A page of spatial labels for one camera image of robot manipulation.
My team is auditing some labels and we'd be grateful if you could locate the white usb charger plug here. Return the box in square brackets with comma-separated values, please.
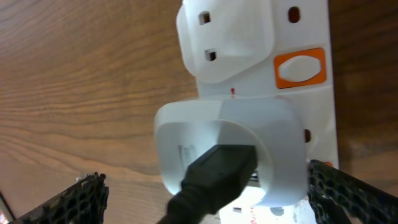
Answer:
[154, 98, 308, 207]

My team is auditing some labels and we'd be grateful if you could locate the white power strip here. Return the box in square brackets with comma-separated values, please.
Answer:
[177, 0, 339, 223]

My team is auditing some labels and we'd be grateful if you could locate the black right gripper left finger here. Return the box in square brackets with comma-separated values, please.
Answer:
[11, 172, 109, 224]

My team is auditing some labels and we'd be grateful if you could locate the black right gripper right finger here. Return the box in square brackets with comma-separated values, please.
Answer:
[307, 159, 397, 224]

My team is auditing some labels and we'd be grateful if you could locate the black usb charging cable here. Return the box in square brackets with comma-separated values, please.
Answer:
[155, 144, 259, 224]

